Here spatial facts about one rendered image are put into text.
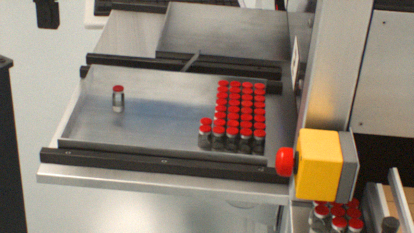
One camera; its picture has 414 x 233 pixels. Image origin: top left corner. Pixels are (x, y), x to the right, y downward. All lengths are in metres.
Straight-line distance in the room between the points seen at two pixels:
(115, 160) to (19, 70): 2.20
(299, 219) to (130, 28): 0.71
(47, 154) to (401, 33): 0.57
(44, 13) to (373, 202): 0.56
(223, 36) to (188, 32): 0.08
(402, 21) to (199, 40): 0.68
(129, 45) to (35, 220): 1.03
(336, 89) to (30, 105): 2.16
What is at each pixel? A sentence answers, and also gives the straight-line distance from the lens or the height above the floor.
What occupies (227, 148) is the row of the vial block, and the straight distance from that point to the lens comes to 1.09.
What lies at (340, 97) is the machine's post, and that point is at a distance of 0.93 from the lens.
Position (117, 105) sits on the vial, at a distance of 1.20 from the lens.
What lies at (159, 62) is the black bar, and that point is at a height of 0.90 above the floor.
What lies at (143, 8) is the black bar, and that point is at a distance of 1.60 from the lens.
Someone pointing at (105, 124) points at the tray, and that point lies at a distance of 1.17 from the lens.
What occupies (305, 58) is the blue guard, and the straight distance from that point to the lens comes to 0.98.
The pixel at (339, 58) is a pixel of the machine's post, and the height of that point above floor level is 1.13.
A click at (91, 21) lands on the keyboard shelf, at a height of 0.80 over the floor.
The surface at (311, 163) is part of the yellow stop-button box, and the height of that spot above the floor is 1.02.
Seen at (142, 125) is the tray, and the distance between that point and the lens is 1.17.
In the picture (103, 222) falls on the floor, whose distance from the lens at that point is 2.30.
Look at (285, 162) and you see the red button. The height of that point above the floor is 1.01.
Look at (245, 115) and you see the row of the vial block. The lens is 1.13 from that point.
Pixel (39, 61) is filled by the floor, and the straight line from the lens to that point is 3.29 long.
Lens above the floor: 1.52
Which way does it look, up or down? 33 degrees down
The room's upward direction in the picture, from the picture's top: 4 degrees clockwise
